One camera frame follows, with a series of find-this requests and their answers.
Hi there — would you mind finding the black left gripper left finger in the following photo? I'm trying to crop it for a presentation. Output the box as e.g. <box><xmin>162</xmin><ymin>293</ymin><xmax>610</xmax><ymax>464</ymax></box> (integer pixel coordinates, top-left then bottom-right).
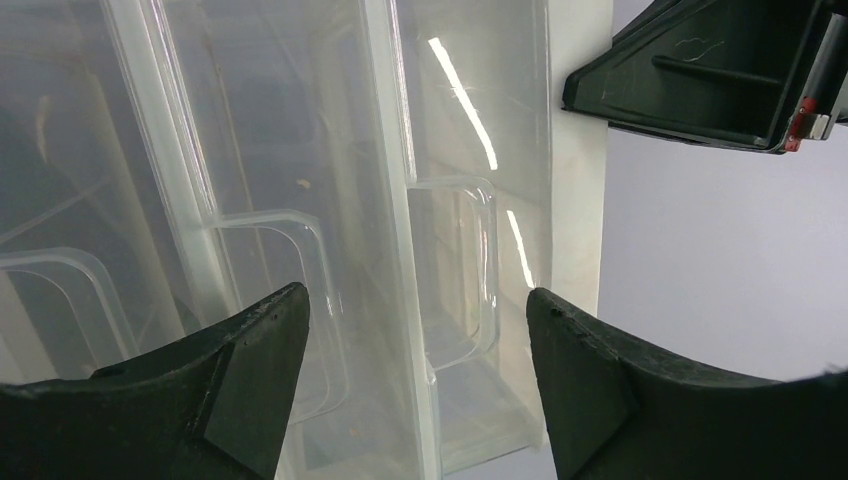
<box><xmin>92</xmin><ymin>282</ymin><xmax>311</xmax><ymax>480</ymax></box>

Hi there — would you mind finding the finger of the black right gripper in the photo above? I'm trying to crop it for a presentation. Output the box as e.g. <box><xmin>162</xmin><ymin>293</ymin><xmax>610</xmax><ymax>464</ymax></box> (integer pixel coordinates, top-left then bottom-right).
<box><xmin>562</xmin><ymin>0</ymin><xmax>847</xmax><ymax>154</ymax></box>

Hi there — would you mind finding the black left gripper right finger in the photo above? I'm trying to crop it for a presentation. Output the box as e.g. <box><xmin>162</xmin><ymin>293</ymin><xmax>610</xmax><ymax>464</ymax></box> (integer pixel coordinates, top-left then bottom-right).
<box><xmin>526</xmin><ymin>287</ymin><xmax>783</xmax><ymax>480</ymax></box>

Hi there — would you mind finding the white plastic drawer organizer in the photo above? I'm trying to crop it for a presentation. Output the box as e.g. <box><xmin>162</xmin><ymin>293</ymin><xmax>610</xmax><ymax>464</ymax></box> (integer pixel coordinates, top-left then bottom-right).
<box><xmin>1</xmin><ymin>1</ymin><xmax>614</xmax><ymax>479</ymax></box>

